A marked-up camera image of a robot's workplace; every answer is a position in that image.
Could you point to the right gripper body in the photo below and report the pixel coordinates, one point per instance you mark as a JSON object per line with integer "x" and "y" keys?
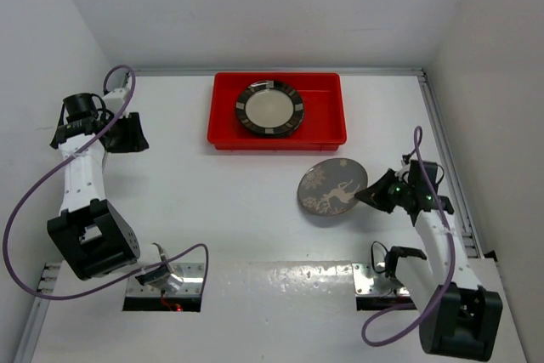
{"x": 405, "y": 189}

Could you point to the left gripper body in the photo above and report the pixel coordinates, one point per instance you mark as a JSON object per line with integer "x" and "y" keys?
{"x": 105, "y": 117}

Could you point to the grey reindeer plate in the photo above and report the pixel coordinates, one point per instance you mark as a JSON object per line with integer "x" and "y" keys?
{"x": 329, "y": 187}

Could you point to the striped rim plate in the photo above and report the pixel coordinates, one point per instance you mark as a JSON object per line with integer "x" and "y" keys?
{"x": 270, "y": 109}

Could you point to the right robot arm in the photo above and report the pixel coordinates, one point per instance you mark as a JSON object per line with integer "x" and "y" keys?
{"x": 458, "y": 317}

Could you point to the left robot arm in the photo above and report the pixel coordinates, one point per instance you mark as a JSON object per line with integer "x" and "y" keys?
{"x": 89, "y": 232}

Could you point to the red plastic bin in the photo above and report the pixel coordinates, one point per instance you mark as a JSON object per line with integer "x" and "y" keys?
{"x": 323, "y": 126}

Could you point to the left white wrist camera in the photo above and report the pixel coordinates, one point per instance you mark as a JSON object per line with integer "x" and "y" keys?
{"x": 115, "y": 100}

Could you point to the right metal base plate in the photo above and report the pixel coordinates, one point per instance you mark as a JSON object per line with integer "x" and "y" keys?
{"x": 368, "y": 283}

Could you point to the metal base plate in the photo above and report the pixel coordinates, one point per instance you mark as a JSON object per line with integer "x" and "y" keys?
{"x": 175, "y": 280}
{"x": 368, "y": 283}

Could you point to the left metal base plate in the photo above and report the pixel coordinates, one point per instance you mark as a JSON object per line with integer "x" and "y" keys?
{"x": 175, "y": 280}

